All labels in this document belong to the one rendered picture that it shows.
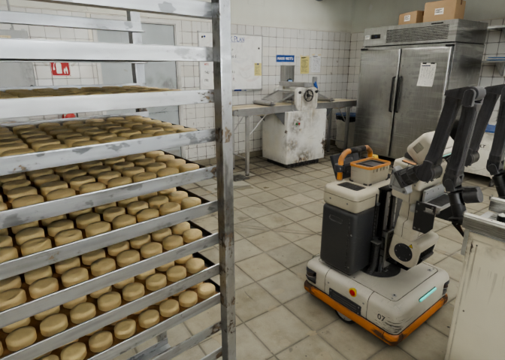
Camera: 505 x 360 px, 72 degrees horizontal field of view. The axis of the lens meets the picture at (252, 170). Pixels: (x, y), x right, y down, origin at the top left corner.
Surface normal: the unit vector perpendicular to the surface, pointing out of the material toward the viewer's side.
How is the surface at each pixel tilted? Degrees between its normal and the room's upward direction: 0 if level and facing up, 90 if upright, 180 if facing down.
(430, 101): 90
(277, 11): 90
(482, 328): 90
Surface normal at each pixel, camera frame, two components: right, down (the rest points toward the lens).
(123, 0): 0.65, 0.22
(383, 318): -0.79, 0.18
